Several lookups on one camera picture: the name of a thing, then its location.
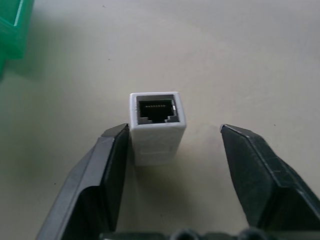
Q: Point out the green plastic bin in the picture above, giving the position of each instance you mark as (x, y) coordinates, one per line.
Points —
(12, 32)

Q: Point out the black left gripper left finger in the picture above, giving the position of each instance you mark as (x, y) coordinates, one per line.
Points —
(100, 180)

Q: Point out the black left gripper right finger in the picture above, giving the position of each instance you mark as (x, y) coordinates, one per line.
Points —
(270, 185)

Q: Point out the white ethernet coupler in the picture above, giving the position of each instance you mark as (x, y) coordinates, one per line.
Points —
(157, 140)

